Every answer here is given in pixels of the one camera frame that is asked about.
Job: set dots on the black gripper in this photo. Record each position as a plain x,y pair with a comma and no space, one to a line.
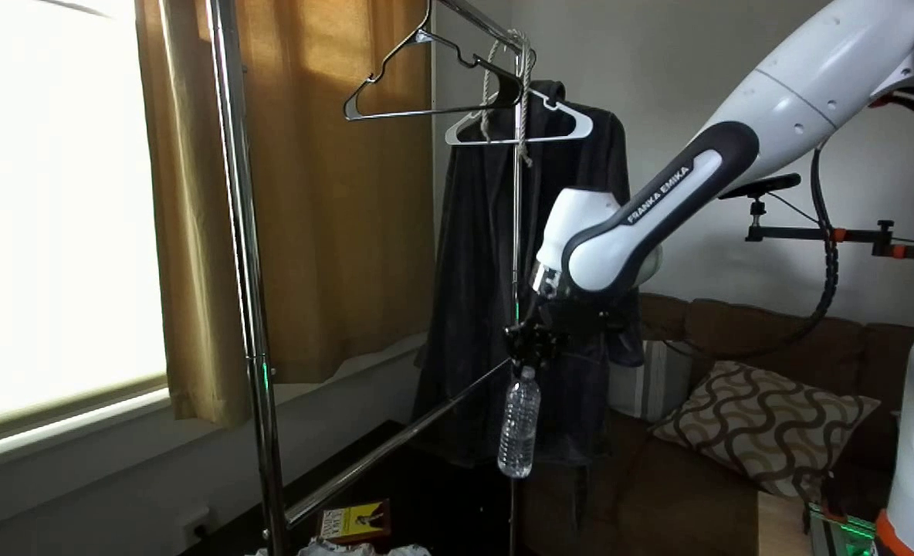
544,325

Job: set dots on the clear plastic water bottle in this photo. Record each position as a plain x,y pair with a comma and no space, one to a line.
520,433

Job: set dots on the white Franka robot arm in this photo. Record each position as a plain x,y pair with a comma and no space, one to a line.
784,105

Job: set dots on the black robe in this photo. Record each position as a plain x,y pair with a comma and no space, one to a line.
477,290

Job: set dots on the white striped cushion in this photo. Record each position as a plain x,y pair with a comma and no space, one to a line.
661,380

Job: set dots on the brown sofa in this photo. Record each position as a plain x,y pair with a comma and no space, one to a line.
674,495

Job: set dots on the yellow cardboard box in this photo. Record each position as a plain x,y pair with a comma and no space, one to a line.
358,523

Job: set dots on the white plastic hanger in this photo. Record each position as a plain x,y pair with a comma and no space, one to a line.
457,130

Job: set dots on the wave patterned pillow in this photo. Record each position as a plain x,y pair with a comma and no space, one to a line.
766,422

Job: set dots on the mustard curtain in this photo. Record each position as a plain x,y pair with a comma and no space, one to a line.
323,205

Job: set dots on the metal clothes rack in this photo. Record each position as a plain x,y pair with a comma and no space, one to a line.
258,340

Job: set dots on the light wooden table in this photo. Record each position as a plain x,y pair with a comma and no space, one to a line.
782,529

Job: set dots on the white window blind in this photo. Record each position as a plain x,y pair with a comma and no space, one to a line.
55,205

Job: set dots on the black stereo camera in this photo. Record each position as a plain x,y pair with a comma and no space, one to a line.
762,186

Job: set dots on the green lit robot mount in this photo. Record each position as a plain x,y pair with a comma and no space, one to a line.
838,535

